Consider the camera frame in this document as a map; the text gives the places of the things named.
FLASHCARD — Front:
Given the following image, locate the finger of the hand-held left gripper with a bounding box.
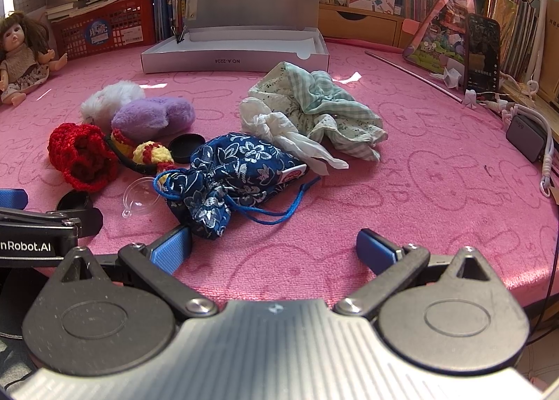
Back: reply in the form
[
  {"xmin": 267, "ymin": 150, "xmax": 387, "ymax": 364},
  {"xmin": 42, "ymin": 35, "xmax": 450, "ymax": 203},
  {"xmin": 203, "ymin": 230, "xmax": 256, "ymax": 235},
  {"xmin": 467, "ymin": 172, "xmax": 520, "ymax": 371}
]
[
  {"xmin": 0, "ymin": 189, "xmax": 29, "ymax": 210},
  {"xmin": 57, "ymin": 208, "xmax": 104, "ymax": 238}
]

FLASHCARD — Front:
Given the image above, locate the white tissue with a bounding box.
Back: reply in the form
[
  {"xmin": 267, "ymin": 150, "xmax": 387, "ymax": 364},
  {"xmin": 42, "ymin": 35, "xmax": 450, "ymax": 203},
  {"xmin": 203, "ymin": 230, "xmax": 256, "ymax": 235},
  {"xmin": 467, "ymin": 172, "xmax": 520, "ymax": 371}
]
[{"xmin": 239, "ymin": 97, "xmax": 350, "ymax": 176}]

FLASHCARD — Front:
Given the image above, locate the white fluffy pouch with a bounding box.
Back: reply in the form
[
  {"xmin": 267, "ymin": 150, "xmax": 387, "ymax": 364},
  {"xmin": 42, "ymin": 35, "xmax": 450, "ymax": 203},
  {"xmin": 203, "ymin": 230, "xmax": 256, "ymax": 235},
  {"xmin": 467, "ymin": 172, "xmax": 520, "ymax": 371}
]
[{"xmin": 80, "ymin": 80, "xmax": 146, "ymax": 126}]

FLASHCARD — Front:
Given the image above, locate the yellow red crochet hair tie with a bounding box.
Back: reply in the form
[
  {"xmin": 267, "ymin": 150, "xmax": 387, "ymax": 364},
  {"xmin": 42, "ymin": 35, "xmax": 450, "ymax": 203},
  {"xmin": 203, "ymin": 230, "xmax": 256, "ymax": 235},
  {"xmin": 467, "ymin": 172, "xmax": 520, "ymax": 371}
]
[{"xmin": 105, "ymin": 128, "xmax": 176, "ymax": 176}]

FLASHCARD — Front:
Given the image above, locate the thin metal rod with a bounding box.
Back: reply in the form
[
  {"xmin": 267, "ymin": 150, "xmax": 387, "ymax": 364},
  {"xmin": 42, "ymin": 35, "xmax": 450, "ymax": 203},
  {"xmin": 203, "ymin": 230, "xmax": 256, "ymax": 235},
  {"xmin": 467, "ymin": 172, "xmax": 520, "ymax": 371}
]
[{"xmin": 364, "ymin": 50, "xmax": 465, "ymax": 106}]

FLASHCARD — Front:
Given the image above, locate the clear plastic dome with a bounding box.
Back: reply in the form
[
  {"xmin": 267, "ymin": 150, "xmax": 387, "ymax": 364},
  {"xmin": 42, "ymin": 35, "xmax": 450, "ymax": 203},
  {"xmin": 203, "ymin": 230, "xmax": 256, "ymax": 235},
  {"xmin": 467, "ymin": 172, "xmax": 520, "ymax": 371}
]
[{"xmin": 121, "ymin": 177, "xmax": 158, "ymax": 220}]

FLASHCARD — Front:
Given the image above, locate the red plastic basket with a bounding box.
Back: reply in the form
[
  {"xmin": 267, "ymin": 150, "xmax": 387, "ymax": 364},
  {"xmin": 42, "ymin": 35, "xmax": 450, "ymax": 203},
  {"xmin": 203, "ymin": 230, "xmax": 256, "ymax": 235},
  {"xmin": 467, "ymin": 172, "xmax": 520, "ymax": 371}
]
[{"xmin": 49, "ymin": 0, "xmax": 156, "ymax": 61}]

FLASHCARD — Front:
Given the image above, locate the pink sticky note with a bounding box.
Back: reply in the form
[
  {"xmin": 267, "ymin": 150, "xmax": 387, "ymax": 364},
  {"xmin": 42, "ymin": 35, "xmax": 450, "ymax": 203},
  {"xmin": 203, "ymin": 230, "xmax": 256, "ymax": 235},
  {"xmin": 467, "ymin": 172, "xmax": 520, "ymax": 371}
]
[{"xmin": 401, "ymin": 19, "xmax": 424, "ymax": 48}]

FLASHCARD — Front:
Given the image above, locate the wooden drawer organizer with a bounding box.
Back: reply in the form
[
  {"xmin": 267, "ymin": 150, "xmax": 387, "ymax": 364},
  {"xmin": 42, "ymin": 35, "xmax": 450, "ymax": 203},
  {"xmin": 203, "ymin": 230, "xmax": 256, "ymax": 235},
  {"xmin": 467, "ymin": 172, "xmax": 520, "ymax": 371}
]
[{"xmin": 318, "ymin": 2, "xmax": 405, "ymax": 48}]

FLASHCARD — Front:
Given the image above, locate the green checkered cloth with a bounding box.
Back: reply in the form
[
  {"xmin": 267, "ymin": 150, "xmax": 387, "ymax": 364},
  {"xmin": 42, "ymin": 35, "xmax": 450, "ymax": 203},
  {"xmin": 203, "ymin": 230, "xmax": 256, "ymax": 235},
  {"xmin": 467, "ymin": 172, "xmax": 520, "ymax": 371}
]
[{"xmin": 247, "ymin": 61, "xmax": 389, "ymax": 163}]

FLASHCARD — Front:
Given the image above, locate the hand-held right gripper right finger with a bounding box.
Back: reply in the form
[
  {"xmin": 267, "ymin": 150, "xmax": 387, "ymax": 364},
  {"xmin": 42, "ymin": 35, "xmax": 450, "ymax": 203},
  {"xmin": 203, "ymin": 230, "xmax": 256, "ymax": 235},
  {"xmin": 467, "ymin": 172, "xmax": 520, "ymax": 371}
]
[{"xmin": 334, "ymin": 229, "xmax": 496, "ymax": 319}]

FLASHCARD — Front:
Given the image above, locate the purple plush pouch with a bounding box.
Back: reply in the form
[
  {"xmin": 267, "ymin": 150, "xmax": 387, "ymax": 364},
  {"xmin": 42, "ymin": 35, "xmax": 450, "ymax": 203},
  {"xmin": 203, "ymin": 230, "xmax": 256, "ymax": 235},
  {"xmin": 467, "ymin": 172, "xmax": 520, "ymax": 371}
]
[{"xmin": 111, "ymin": 97, "xmax": 196, "ymax": 137}]

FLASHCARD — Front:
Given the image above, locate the red crochet pouch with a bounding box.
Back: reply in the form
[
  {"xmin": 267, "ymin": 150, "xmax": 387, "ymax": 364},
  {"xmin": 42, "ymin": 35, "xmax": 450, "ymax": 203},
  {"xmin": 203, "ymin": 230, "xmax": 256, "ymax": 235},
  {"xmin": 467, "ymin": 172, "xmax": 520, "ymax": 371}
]
[{"xmin": 47, "ymin": 122, "xmax": 120, "ymax": 193}]

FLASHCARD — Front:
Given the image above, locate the silver cardboard box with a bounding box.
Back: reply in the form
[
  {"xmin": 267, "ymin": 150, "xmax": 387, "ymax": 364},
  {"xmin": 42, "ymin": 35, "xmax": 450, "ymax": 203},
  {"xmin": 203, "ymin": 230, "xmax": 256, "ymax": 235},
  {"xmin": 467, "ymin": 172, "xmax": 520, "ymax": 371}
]
[{"xmin": 140, "ymin": 0, "xmax": 331, "ymax": 74}]

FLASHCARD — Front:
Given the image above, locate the blue floral drawstring pouch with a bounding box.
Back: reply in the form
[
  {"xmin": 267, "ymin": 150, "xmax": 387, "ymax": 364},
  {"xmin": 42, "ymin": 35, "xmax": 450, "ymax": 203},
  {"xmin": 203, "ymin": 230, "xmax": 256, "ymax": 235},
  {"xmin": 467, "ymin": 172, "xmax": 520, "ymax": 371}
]
[{"xmin": 153, "ymin": 133, "xmax": 322, "ymax": 242}]

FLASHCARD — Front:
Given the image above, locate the black power adapter with cable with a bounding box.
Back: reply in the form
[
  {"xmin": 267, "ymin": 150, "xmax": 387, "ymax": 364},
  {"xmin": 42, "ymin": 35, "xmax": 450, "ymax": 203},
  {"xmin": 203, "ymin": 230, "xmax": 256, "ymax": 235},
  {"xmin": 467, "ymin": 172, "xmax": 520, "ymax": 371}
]
[{"xmin": 476, "ymin": 92, "xmax": 559, "ymax": 198}]

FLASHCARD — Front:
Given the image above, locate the cardboard sheet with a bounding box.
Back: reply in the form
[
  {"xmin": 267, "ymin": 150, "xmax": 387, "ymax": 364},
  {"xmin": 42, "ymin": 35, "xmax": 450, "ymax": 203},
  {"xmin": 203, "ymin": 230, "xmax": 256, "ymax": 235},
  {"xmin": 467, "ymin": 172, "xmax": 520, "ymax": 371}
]
[{"xmin": 13, "ymin": 0, "xmax": 51, "ymax": 21}]

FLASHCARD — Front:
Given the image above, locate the brown-haired doll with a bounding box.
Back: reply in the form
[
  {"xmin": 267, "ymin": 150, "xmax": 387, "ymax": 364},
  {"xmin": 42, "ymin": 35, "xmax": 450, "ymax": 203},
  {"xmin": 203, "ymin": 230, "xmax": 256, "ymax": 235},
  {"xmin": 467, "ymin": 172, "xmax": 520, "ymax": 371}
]
[{"xmin": 0, "ymin": 11, "xmax": 69, "ymax": 108}]

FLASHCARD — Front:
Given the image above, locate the black smartphone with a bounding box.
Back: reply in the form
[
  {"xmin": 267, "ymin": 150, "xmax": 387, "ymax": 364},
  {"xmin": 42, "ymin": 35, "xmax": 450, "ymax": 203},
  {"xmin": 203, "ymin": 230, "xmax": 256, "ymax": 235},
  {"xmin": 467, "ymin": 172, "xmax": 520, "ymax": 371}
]
[{"xmin": 464, "ymin": 13, "xmax": 502, "ymax": 95}]

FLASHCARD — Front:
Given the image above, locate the grey power adapter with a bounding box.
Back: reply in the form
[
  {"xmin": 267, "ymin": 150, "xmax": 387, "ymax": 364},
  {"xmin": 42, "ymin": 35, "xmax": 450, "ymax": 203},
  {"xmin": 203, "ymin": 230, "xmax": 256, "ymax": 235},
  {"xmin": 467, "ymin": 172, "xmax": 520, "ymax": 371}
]
[{"xmin": 506, "ymin": 116, "xmax": 549, "ymax": 164}]

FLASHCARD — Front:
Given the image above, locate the black round cap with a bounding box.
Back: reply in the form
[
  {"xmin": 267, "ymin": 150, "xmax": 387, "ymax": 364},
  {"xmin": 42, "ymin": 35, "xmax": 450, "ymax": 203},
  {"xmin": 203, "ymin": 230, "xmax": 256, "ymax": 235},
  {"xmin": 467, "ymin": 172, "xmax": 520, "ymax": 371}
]
[
  {"xmin": 56, "ymin": 191, "xmax": 94, "ymax": 212},
  {"xmin": 168, "ymin": 133, "xmax": 205, "ymax": 164}
]

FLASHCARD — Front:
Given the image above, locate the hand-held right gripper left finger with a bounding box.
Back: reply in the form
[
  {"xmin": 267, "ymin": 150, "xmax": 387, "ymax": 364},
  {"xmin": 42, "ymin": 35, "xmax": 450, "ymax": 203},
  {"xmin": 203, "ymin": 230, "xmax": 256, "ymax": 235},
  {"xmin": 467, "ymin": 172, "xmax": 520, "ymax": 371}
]
[{"xmin": 55, "ymin": 225, "xmax": 220, "ymax": 319}]

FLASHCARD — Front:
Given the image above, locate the white paper origami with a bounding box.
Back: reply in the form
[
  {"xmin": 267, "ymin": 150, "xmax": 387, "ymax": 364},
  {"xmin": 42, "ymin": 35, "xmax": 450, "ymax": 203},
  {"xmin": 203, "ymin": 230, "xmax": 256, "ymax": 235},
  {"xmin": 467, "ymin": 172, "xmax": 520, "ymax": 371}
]
[{"xmin": 430, "ymin": 65, "xmax": 462, "ymax": 91}]

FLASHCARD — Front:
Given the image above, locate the colourful picture book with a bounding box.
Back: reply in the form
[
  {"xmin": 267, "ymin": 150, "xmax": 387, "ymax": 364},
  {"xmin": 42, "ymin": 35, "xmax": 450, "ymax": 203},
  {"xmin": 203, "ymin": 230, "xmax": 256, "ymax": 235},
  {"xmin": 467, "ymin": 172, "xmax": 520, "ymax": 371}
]
[{"xmin": 402, "ymin": 0, "xmax": 479, "ymax": 78}]

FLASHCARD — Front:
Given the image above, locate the row of thin books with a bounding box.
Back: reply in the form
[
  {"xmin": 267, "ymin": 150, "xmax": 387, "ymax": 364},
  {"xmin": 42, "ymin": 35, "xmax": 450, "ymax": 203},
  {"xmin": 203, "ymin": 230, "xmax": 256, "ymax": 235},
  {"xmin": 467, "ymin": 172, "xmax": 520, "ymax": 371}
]
[{"xmin": 482, "ymin": 0, "xmax": 543, "ymax": 82}]

